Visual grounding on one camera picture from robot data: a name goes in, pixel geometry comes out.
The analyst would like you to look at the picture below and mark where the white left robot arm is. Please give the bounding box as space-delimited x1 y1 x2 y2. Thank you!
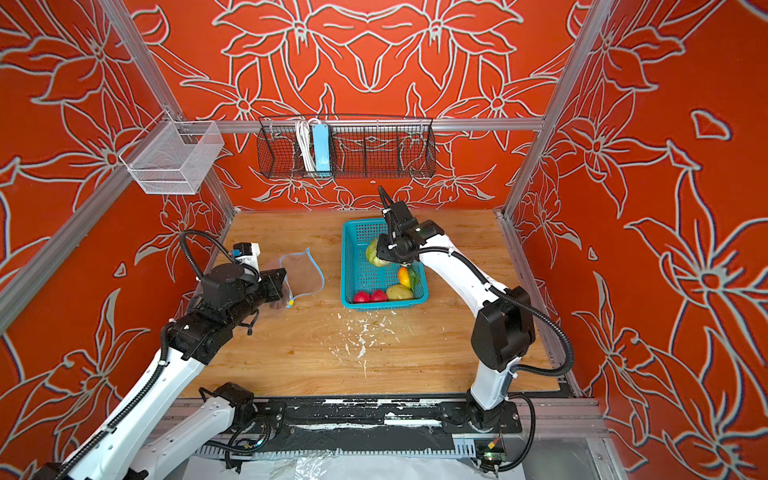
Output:
34 231 286 479

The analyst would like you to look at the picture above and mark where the clear plastic wall bin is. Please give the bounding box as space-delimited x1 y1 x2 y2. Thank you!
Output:
121 121 224 195

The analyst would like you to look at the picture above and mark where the light blue flat box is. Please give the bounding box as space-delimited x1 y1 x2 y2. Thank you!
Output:
312 123 331 176

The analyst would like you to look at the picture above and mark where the black wire wall basket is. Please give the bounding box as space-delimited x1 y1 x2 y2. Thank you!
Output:
256 115 437 179

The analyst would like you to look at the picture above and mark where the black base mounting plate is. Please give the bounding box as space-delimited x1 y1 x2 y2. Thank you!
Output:
254 395 522 435

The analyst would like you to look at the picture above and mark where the yellow orange pepper toy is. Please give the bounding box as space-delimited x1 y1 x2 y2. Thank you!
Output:
397 267 413 289

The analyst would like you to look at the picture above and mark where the red strawberry toy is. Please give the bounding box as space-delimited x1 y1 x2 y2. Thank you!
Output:
353 291 371 304

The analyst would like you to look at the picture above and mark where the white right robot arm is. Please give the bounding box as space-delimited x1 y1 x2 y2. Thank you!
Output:
376 190 575 432

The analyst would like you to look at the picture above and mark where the green cabbage toy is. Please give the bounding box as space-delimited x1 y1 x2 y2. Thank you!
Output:
365 238 390 267

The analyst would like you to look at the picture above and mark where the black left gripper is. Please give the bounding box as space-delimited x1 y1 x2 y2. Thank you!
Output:
229 264 287 329

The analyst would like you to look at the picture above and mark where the white coiled cable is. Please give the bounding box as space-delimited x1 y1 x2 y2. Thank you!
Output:
295 118 319 174

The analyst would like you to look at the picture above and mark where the clear zip top bag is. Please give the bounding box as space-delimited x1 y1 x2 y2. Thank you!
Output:
262 248 325 310

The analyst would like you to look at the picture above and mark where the yellow green potato toy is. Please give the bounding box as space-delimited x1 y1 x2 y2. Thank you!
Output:
386 284 414 301

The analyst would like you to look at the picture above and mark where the teal plastic perforated basket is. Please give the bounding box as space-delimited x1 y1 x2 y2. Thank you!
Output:
340 218 429 310

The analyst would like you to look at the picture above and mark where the red round fruit toy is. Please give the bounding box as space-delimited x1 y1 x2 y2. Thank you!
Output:
370 290 388 302

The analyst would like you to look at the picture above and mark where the aluminium frame rail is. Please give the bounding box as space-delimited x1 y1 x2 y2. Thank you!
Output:
175 117 544 135

